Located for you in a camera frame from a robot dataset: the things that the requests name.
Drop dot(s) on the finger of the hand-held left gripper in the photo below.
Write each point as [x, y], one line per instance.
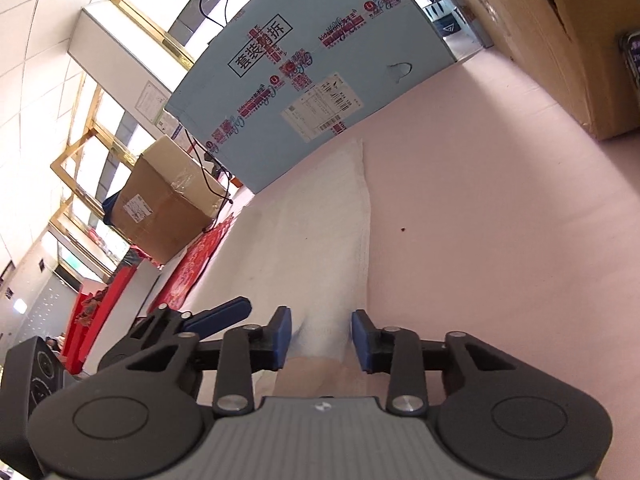
[225, 314]

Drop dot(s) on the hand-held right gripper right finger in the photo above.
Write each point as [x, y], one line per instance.
[361, 341]

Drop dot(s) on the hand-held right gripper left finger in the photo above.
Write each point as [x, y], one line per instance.
[281, 337]

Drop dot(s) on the white towel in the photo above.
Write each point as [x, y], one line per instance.
[322, 240]

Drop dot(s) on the red printed bag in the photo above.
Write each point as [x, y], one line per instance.
[200, 265]

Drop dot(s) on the red counter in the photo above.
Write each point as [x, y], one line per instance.
[90, 310]

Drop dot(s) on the taped brown cardboard box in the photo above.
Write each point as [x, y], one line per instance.
[160, 210]

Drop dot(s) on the white paper notice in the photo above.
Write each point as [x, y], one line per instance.
[151, 97]

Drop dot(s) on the large blue cardboard box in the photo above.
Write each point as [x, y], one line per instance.
[300, 60]

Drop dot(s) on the open brown cardboard box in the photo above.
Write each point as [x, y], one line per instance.
[550, 35]

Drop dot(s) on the gold window frame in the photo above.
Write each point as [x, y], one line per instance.
[155, 30]

